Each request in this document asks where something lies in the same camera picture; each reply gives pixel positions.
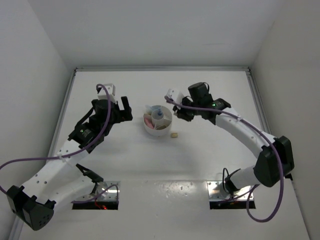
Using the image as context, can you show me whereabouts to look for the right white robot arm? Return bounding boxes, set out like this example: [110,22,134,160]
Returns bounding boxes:
[166,82,295,194]

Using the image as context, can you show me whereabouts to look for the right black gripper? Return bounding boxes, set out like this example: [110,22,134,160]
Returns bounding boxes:
[173,96,201,122]

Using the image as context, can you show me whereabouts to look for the white round divided organizer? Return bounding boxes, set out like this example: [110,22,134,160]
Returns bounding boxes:
[143,105,173,137]

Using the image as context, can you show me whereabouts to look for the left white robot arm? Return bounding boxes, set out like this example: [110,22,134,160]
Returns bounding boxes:
[6,96,133,231]

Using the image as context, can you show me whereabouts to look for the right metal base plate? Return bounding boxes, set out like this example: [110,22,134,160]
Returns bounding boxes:
[206,181,252,202]

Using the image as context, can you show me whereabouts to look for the pink highlighter marker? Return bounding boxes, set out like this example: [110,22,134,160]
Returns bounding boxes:
[144,118,154,129]

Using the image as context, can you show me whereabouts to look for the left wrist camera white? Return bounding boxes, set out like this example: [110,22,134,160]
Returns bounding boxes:
[97,83,118,104]

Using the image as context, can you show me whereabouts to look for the blue highlighter marker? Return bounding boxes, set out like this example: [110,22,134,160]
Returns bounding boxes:
[145,104,158,114]

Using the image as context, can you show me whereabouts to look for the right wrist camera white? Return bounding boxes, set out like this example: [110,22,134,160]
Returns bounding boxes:
[164,88,185,104]

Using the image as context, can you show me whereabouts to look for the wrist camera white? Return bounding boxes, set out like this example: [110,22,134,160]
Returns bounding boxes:
[164,88,185,104]
[97,83,118,104]

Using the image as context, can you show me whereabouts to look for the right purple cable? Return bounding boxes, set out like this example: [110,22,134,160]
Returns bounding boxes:
[164,96,286,223]

